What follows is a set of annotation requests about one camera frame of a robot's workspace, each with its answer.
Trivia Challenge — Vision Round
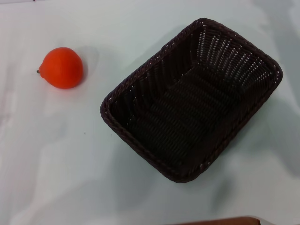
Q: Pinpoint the dark brown woven basket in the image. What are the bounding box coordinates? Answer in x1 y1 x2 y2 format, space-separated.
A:
99 17 284 184

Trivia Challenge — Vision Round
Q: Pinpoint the orange toy fruit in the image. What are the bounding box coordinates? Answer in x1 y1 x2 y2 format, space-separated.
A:
36 47 84 90

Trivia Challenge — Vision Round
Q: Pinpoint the brown board edge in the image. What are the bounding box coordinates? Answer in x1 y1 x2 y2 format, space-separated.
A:
174 217 261 225

